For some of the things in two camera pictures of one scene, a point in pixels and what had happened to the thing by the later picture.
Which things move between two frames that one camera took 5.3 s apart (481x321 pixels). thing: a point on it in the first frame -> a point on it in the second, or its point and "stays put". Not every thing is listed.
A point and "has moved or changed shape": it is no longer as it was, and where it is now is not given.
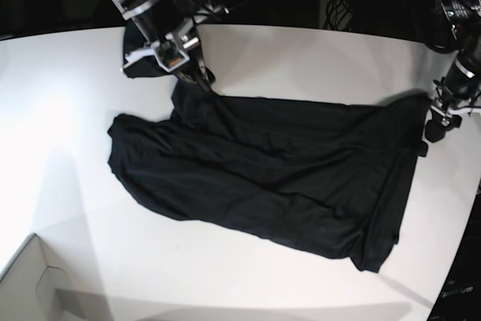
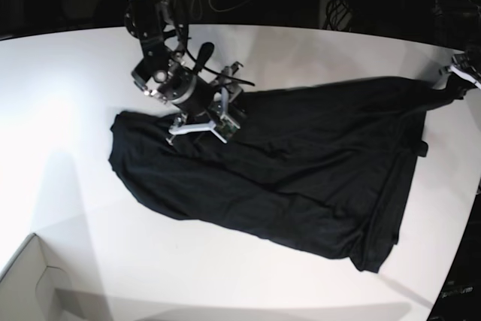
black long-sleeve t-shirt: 331,172 has moved or changed shape
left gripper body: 170,40 -> 226,90
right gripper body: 445,102 -> 463,64
